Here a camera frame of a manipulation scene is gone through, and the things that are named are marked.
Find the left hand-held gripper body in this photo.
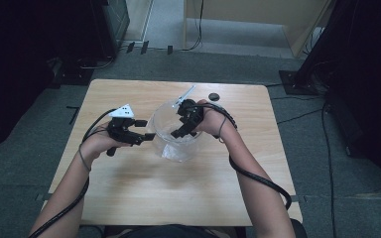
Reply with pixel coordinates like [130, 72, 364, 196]
[105, 103, 138, 158]

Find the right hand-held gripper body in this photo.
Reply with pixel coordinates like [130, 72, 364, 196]
[172, 84, 205, 132]

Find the clear cylindrical container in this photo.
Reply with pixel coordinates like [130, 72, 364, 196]
[148, 98, 206, 164]

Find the clear plastic bag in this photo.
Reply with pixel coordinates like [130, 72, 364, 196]
[150, 102, 204, 163]

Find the person's right hand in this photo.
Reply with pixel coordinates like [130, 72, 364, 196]
[197, 98, 238, 142]

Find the person's left hand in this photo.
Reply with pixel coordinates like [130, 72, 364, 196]
[79, 120, 129, 160]

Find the black right wrist band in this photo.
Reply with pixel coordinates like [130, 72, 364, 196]
[217, 116, 228, 144]

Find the black wrist band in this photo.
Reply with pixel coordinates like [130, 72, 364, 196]
[217, 116, 228, 144]
[77, 143, 92, 173]

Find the black left wrist band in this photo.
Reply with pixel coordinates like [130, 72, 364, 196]
[77, 143, 92, 173]

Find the black metal stand base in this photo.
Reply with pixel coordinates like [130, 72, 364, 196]
[51, 65, 95, 87]
[278, 69, 320, 97]

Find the person's dark clothing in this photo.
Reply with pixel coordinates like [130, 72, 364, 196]
[117, 223, 227, 238]

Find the grey floor tape strip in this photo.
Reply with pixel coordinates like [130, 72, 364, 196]
[289, 194, 308, 204]
[34, 192, 56, 202]

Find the black cabinet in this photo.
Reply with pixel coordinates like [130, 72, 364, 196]
[90, 0, 131, 60]

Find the beige wooden furniture panel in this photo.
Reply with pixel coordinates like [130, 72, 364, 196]
[183, 0, 333, 58]

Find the dark curtain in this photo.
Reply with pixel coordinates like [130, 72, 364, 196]
[0, 0, 95, 157]
[297, 0, 381, 199]

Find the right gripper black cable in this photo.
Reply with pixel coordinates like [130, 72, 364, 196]
[194, 102, 293, 211]

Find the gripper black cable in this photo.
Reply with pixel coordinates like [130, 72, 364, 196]
[28, 108, 117, 238]
[194, 102, 293, 211]

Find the black hanging cable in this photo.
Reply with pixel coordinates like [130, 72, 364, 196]
[178, 0, 204, 53]

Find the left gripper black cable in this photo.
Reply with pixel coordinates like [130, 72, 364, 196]
[28, 108, 117, 238]

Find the black floor cable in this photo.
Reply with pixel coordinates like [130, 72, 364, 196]
[321, 101, 337, 238]
[276, 108, 323, 126]

